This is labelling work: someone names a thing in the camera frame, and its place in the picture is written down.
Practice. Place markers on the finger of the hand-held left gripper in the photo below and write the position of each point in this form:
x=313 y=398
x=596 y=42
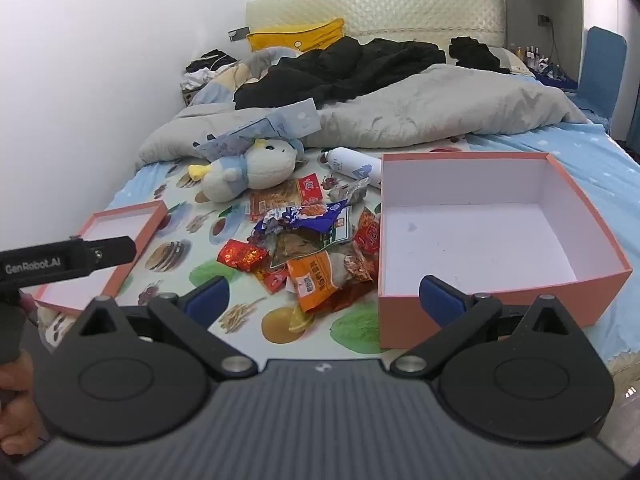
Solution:
x=112 y=256

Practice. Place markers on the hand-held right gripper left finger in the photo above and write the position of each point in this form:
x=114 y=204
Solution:
x=207 y=301

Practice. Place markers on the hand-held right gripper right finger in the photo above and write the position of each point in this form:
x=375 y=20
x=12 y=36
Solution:
x=442 y=301

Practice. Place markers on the red foil snack packet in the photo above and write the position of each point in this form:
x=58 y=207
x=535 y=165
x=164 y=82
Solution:
x=240 y=255

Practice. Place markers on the small red snack packet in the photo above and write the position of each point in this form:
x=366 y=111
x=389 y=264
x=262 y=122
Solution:
x=274 y=280

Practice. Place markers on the clear brown snack packet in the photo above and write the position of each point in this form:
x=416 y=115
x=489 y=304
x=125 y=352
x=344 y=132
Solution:
x=357 y=270

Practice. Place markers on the pink cardboard box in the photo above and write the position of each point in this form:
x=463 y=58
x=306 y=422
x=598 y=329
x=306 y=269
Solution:
x=500 y=230

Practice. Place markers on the clear dried meat packet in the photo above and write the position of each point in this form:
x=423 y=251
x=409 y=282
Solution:
x=295 y=250

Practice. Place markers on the orange snack packet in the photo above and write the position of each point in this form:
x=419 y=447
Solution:
x=312 y=280

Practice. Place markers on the green and white snack packet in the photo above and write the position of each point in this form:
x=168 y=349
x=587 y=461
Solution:
x=340 y=230

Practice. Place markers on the blue and white snack packet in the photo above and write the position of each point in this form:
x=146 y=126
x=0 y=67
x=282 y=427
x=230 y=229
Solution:
x=300 y=216

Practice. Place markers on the person's left hand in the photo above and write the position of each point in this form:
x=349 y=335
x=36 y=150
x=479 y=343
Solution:
x=15 y=410

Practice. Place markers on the orange box left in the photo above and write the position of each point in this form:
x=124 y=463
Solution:
x=120 y=220

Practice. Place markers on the fruit printed sheet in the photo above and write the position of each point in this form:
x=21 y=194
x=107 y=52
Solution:
x=175 y=210

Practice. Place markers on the crinkled silver wrapper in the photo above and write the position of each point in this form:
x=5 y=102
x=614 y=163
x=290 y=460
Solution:
x=352 y=191

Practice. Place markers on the white and blue plush toy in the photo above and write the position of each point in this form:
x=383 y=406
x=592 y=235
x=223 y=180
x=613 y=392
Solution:
x=260 y=165

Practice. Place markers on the white spray bottle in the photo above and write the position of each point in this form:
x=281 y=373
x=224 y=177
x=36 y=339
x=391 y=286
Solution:
x=350 y=162

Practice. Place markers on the grey blanket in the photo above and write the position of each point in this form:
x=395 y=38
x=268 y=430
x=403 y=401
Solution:
x=425 y=105

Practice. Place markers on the blue star bed sheet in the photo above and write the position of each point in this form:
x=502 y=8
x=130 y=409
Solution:
x=600 y=175

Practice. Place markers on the pile of clothes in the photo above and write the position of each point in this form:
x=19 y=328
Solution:
x=205 y=67

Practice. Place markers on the white pillow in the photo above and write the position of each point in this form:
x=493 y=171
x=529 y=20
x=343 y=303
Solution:
x=517 y=62

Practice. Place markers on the black clothing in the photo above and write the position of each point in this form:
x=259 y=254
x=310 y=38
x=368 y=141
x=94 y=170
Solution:
x=475 y=52

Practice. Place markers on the black jacket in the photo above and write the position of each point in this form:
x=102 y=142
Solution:
x=340 y=70

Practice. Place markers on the row of small bottles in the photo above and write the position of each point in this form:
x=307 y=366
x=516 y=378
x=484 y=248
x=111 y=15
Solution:
x=535 y=55

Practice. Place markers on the yellow pillow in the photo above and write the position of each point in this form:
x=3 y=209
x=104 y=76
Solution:
x=295 y=35

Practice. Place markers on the blue chair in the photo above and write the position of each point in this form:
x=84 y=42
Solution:
x=602 y=70

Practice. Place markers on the cream quilted headboard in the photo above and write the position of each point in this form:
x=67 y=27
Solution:
x=400 y=10

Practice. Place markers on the grey wall fitting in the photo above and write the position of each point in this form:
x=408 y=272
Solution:
x=238 y=34

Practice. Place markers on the wall socket with charger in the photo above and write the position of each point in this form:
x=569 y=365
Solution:
x=543 y=19

